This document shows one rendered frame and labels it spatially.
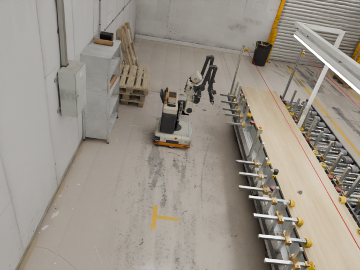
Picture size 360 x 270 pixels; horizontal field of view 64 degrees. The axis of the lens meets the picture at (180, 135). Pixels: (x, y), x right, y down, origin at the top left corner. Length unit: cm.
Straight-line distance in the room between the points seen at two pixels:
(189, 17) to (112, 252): 854
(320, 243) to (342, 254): 21
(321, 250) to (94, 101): 367
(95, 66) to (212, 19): 682
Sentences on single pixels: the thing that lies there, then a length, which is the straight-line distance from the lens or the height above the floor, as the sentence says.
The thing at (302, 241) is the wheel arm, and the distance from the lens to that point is 315.
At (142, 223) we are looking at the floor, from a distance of 399.
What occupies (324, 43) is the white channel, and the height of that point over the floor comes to 245.
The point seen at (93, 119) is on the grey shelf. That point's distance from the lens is 500.
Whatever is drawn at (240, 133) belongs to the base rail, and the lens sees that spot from 479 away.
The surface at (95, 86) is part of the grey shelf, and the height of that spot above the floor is 107.
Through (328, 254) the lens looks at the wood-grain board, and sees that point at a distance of 328.
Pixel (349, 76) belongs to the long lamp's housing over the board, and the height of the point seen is 236.
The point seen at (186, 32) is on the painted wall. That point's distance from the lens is 1079.
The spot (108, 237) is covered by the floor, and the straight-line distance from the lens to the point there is 386.
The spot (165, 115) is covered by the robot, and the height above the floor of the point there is 66.
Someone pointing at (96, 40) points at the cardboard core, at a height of 160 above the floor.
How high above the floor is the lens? 314
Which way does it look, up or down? 34 degrees down
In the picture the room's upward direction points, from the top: 11 degrees clockwise
